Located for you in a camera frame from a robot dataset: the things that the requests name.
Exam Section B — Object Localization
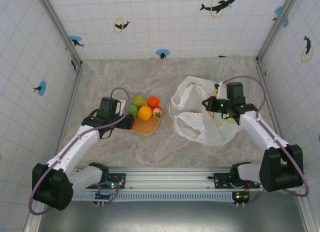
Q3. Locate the yellow-green pear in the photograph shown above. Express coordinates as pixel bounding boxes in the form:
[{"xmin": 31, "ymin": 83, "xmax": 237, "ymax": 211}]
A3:
[{"xmin": 132, "ymin": 94, "xmax": 149, "ymax": 109}]

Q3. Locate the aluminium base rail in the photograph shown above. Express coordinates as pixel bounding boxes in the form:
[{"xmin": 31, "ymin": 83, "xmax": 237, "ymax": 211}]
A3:
[{"xmin": 71, "ymin": 166, "xmax": 264, "ymax": 193}]

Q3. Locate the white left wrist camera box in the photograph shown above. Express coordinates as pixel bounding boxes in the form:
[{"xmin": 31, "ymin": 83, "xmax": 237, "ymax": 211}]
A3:
[{"xmin": 118, "ymin": 99, "xmax": 128, "ymax": 116}]

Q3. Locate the green lime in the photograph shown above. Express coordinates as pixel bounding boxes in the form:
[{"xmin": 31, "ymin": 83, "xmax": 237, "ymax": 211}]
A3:
[{"xmin": 127, "ymin": 104, "xmax": 140, "ymax": 119}]

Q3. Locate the grey metal front plate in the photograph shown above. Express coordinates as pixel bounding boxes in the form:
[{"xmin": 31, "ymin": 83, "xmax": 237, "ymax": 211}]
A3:
[{"xmin": 36, "ymin": 199, "xmax": 309, "ymax": 232}]

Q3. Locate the aluminium frame side rail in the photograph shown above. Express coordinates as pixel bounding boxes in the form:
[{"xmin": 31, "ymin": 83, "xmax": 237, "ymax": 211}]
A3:
[
  {"xmin": 254, "ymin": 58, "xmax": 316, "ymax": 232},
  {"xmin": 23, "ymin": 63, "xmax": 84, "ymax": 232}
]

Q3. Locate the yellow-orange orange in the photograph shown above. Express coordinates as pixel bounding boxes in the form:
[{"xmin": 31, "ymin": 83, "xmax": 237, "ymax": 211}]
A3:
[{"xmin": 137, "ymin": 105, "xmax": 153, "ymax": 121}]

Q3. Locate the black dolphin blue circle sticker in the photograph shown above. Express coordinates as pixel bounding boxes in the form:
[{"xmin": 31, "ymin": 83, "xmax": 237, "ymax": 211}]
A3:
[
  {"xmin": 155, "ymin": 48, "xmax": 171, "ymax": 60},
  {"xmin": 272, "ymin": 5, "xmax": 285, "ymax": 22},
  {"xmin": 32, "ymin": 80, "xmax": 48, "ymax": 97},
  {"xmin": 68, "ymin": 35, "xmax": 86, "ymax": 49}
]

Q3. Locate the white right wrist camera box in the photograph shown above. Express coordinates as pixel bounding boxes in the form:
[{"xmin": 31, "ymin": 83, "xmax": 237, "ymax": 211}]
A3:
[{"xmin": 215, "ymin": 81, "xmax": 228, "ymax": 101}]

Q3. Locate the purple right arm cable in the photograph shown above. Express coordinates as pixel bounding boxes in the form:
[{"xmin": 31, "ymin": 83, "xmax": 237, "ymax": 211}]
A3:
[{"xmin": 219, "ymin": 75, "xmax": 311, "ymax": 206}]

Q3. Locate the large dolphin yellow ring sticker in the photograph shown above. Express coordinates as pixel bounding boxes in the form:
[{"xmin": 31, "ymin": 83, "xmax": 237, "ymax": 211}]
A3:
[{"xmin": 199, "ymin": 0, "xmax": 238, "ymax": 19}]

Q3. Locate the circuit board with green light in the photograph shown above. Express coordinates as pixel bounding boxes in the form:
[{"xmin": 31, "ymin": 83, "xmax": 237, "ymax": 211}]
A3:
[{"xmin": 231, "ymin": 191, "xmax": 250, "ymax": 208}]

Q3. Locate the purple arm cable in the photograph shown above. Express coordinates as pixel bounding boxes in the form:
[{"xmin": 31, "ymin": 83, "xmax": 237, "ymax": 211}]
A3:
[
  {"xmin": 219, "ymin": 75, "xmax": 311, "ymax": 206},
  {"xmin": 28, "ymin": 87, "xmax": 132, "ymax": 215}
]

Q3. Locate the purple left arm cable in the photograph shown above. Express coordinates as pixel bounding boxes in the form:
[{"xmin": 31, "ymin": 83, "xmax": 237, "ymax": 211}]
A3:
[{"xmin": 28, "ymin": 87, "xmax": 132, "ymax": 215}]

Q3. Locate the white printed plastic bag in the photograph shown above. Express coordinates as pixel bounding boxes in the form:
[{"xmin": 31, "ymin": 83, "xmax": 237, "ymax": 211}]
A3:
[{"xmin": 169, "ymin": 75, "xmax": 244, "ymax": 147}]

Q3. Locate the orange tangerine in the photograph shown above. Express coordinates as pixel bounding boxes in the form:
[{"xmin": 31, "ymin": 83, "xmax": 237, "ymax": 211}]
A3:
[{"xmin": 147, "ymin": 95, "xmax": 161, "ymax": 109}]

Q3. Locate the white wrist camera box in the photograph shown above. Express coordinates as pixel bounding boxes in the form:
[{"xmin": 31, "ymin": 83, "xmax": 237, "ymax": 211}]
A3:
[
  {"xmin": 118, "ymin": 99, "xmax": 128, "ymax": 116},
  {"xmin": 215, "ymin": 81, "xmax": 228, "ymax": 101}
]

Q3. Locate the white slotted cable duct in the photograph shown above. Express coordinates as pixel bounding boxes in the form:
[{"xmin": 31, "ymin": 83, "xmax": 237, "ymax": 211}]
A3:
[{"xmin": 71, "ymin": 191, "xmax": 236, "ymax": 202}]

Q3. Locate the aluminium frame corner post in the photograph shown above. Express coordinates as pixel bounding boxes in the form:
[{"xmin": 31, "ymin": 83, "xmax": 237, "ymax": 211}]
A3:
[
  {"xmin": 255, "ymin": 0, "xmax": 300, "ymax": 63},
  {"xmin": 36, "ymin": 0, "xmax": 84, "ymax": 68}
]

